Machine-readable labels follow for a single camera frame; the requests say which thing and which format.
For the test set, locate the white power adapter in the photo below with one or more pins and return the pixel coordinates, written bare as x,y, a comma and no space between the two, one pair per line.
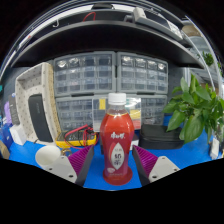
214,148

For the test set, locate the black rounded case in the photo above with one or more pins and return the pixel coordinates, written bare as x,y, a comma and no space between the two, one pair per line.
39,116

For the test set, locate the yellow multimeter with red leads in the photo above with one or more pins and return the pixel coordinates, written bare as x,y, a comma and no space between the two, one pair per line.
66,142

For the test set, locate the dark grey bench shelf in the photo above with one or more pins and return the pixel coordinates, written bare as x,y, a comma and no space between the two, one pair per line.
100,36

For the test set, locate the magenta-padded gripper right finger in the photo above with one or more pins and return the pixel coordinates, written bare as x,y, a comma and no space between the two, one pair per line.
163,166

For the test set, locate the white perforated tray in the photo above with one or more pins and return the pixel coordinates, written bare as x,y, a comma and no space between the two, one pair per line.
26,86

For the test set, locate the red drink bottle white cap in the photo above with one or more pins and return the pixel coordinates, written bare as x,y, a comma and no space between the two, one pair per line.
116,133

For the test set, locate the green potted plant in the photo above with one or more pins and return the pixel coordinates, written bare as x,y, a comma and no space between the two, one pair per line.
191,116

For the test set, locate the grey small-parts drawer cabinet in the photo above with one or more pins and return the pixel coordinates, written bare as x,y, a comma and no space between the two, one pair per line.
141,73
153,110
75,113
85,75

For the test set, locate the flat black case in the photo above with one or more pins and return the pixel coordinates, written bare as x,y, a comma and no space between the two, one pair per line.
160,136

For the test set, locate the dark grey upright box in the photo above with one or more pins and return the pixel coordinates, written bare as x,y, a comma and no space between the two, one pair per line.
14,111

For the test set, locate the white shelf unit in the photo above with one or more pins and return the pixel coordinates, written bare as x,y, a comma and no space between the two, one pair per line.
208,60

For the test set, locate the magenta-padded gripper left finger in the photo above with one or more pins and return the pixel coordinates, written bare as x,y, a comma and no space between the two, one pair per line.
59,166

